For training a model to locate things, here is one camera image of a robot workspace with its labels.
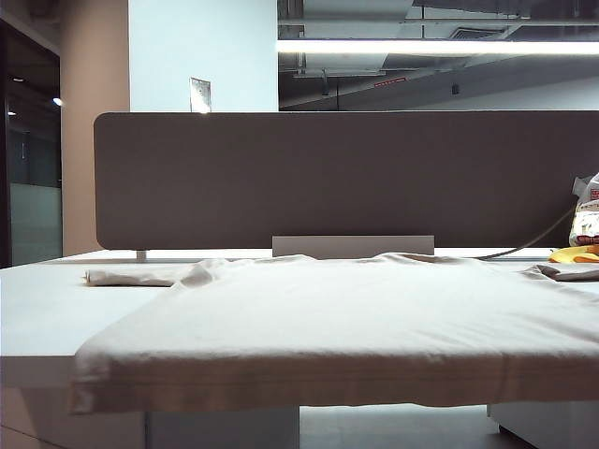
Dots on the beige T-shirt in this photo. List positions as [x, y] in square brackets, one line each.
[327, 318]

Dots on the grey fabric desk divider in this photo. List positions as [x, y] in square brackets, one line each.
[327, 178]

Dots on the red ceiling sign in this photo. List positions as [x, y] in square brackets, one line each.
[389, 82]

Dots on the long ceiling light strip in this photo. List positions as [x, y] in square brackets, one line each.
[421, 47]

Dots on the white drawer cabinet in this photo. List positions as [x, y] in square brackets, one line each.
[220, 428]

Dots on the ceiling air vent grille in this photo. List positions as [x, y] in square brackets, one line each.
[477, 33]

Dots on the yellow and orange object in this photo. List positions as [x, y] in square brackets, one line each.
[573, 255]

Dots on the printed plastic snack bag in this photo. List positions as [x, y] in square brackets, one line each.
[587, 220]

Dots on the white cabinet on casters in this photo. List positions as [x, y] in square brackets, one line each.
[552, 425]

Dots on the metal divider bracket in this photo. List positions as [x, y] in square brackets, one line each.
[141, 255]

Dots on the metal wall plate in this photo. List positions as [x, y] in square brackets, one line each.
[200, 93]

